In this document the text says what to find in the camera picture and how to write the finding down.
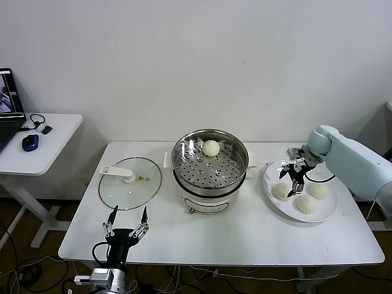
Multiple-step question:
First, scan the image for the black laptop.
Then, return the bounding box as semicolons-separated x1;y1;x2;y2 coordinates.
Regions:
0;67;28;154

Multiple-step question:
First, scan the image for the black earphone cable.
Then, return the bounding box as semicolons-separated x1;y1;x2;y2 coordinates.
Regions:
18;113;47;133

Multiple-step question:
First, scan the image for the blue computer mouse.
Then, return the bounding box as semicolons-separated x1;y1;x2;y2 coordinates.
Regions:
21;134;40;153

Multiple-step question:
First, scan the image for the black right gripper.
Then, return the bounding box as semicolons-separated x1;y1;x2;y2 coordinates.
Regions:
278;158;317;197

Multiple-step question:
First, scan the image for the glass lid white handle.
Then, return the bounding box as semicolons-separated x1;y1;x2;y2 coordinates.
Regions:
98;156;162;211

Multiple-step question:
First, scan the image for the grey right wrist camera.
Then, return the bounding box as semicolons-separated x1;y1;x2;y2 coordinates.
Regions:
286;147;304;160

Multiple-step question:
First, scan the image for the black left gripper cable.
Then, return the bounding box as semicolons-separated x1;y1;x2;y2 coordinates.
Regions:
92;241;111;269

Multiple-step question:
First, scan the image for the white electric cooker base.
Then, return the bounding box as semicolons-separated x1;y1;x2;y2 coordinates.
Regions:
164;149;258;216

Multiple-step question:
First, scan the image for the white round plate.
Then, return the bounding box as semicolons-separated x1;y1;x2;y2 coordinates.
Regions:
262;159;339;224

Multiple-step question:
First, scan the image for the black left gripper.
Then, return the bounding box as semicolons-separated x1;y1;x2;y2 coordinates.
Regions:
102;205;150;268

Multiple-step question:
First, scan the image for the white side table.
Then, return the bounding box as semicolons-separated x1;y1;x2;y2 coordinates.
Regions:
0;113;84;249

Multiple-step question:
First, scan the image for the white furniture foot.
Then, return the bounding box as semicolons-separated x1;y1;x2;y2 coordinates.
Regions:
366;211;392;233

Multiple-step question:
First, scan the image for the perforated steel steamer basket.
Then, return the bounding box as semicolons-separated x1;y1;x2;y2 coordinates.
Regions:
170;129;249;197

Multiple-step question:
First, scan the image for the white steamed baozi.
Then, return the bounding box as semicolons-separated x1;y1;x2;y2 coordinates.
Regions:
272;183;293;202
307;183;330;200
295;195;318;214
202;140;220;157

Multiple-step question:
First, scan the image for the black floor cable coil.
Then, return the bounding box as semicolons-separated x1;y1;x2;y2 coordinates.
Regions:
17;263;43;288

